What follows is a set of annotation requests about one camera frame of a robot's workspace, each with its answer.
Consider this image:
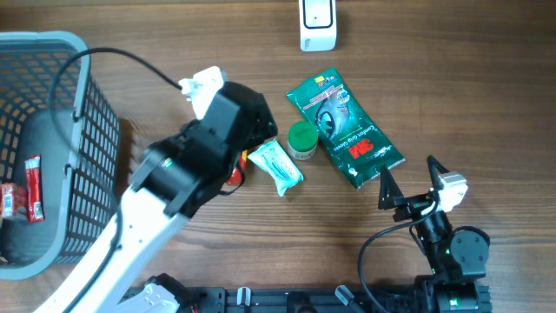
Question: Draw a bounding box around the green lid jar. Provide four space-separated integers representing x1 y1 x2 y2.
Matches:
288 122 319 160

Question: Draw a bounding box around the green 3M gloves package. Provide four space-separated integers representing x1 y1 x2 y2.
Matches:
287 68 405 189

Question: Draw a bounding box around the teal wet wipes pack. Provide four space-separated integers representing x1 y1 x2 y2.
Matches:
248 139 304 196

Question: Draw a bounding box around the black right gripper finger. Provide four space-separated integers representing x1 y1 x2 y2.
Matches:
427 155 449 190
378 165 405 210

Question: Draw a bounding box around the red small carton box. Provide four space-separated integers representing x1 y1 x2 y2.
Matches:
1 183 28 221

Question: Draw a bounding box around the red sauce bottle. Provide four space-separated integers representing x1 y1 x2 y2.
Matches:
226 150 248 186

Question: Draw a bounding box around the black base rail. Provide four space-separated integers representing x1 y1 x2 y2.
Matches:
125 284 493 313

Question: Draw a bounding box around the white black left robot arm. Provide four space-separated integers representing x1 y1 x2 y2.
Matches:
38 82 277 312

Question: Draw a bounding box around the white barcode scanner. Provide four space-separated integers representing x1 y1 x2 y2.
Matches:
298 0 337 52

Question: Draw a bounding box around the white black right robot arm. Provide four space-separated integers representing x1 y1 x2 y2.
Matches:
378 156 492 312

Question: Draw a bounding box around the grey plastic basket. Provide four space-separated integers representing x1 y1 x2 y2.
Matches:
1 31 121 281

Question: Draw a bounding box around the red stick sachet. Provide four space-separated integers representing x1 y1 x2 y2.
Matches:
24 154 44 223

